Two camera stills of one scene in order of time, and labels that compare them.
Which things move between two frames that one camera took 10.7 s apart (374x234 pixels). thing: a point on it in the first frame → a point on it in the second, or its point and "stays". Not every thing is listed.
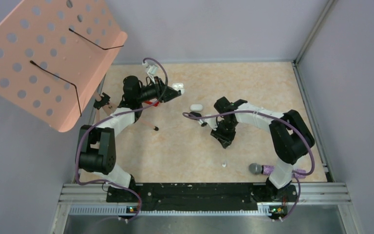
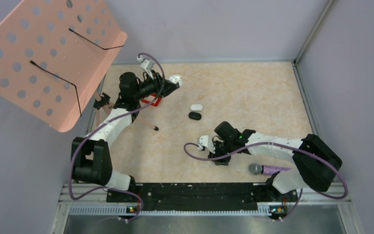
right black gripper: [226, 140] → [216, 154]
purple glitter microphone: [256, 168] stays
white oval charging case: [196, 107] stays
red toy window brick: [156, 104] stays
